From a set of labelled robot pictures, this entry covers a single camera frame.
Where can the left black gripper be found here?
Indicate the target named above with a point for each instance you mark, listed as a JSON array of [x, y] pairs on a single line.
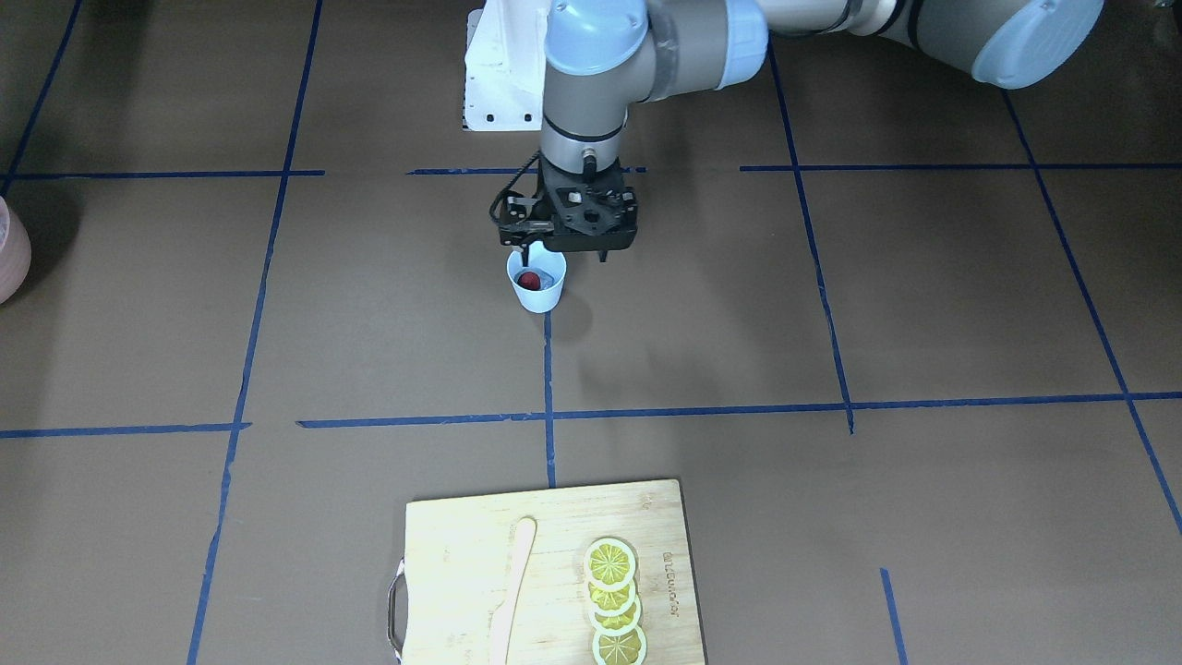
[[524, 205]]

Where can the red strawberry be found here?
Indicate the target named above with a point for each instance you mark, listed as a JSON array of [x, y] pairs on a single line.
[[529, 280]]

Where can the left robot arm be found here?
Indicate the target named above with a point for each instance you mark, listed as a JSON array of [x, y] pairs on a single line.
[[602, 57]]

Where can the light blue cup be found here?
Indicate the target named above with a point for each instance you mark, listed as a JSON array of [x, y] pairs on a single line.
[[553, 268]]

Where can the pink bowl of ice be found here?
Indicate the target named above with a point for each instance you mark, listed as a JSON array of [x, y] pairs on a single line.
[[16, 252]]

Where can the lemon slice one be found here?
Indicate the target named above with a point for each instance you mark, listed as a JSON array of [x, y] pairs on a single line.
[[610, 564]]

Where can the bamboo cutting board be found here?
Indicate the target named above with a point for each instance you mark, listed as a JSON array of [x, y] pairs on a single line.
[[454, 572]]

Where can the lemon slice two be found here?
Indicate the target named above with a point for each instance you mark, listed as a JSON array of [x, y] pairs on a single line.
[[611, 602]]

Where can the lemon slice three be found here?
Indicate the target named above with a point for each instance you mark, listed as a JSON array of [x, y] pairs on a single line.
[[619, 624]]

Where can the lemon slice four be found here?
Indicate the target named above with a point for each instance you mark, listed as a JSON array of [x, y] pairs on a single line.
[[629, 648]]

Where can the yellow plastic knife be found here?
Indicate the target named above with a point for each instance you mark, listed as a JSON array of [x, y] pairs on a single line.
[[502, 619]]

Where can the white camera pole base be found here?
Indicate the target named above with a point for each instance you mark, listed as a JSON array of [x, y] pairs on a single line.
[[505, 66]]

